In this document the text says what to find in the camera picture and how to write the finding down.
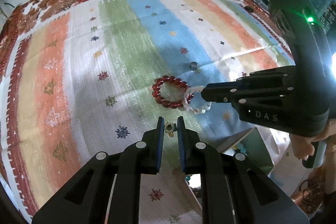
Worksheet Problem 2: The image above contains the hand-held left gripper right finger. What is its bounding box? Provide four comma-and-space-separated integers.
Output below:
177, 116, 309, 224

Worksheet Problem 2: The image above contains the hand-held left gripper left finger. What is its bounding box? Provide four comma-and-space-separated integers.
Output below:
31, 116, 164, 224

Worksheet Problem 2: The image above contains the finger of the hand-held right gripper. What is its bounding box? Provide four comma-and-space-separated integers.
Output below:
202, 88, 329, 136
203, 66, 298, 94

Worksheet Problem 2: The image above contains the small gold earring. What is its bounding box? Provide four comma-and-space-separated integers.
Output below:
164, 121, 175, 138

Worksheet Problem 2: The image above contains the rectangular metal tin box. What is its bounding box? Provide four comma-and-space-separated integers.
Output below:
168, 127, 275, 216

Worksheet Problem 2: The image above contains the white pearl bracelet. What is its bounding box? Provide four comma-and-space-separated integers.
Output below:
181, 85, 212, 115

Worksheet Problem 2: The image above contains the red bead bracelet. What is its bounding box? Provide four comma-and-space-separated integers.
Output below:
152, 76, 189, 108

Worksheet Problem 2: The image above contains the person's right forearm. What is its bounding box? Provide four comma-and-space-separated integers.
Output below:
325, 144, 336, 194

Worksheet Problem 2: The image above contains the person's right hand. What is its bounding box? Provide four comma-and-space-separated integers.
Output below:
290, 119, 336, 160

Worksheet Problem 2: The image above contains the black printed shirt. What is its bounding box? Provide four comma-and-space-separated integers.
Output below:
320, 2, 336, 34

